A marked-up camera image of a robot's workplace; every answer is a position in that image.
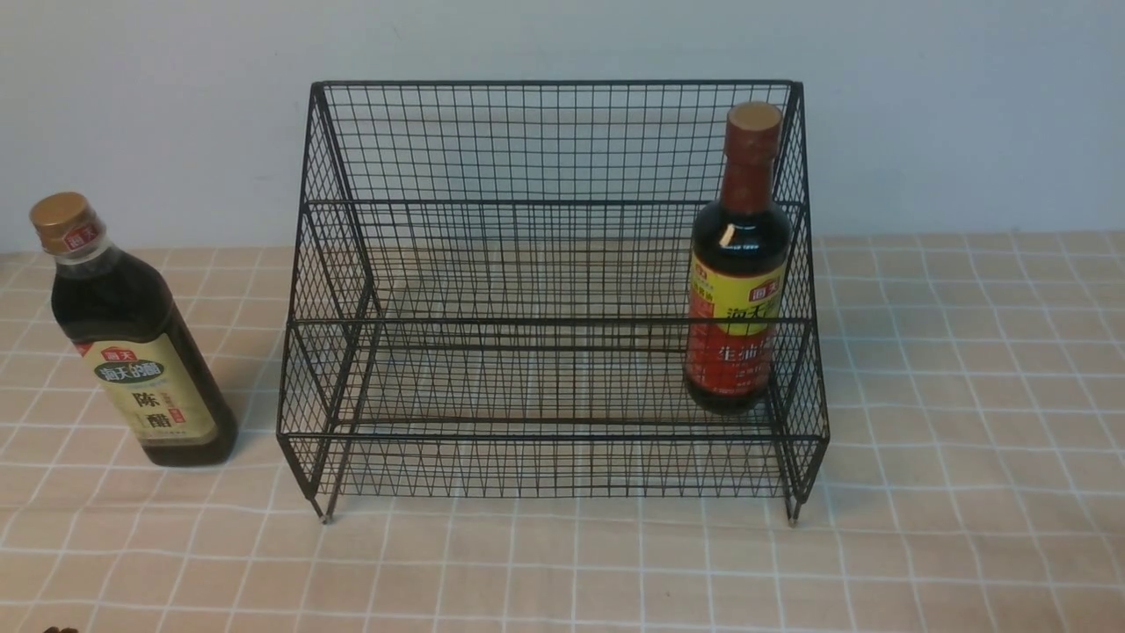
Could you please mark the checkered beige tablecloth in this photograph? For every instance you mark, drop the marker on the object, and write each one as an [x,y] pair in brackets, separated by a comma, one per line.
[973,482]

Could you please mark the black wire mesh rack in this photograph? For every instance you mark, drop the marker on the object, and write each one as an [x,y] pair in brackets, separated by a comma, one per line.
[490,298]

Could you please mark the soy sauce bottle red label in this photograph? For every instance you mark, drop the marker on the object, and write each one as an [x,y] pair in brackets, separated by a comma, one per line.
[740,244]

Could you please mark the vinegar bottle with gold cap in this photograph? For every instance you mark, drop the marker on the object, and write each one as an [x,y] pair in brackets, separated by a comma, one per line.
[121,318]

